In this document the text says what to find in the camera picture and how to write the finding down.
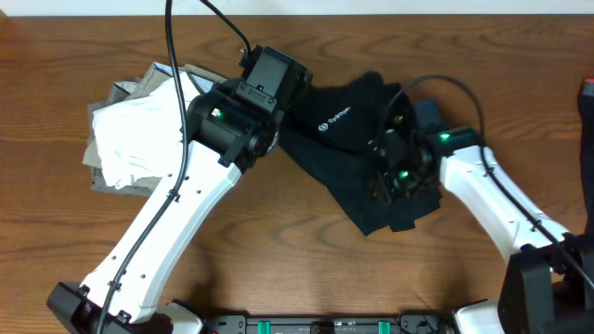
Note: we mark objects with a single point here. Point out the beige folded trousers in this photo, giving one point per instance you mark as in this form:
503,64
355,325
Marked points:
156,74

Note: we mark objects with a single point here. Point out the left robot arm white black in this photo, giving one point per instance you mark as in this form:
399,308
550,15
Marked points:
225,130

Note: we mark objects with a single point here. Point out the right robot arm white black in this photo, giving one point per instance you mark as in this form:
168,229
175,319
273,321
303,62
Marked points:
548,285

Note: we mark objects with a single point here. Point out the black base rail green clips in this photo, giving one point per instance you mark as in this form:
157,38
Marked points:
399,324

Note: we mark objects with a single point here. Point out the black t-shirt with logo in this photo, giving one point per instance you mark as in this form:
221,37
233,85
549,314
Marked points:
329,134

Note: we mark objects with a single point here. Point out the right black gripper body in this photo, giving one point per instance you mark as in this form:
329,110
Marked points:
400,183

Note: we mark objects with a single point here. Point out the dark object red tip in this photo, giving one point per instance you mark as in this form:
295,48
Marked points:
585,108

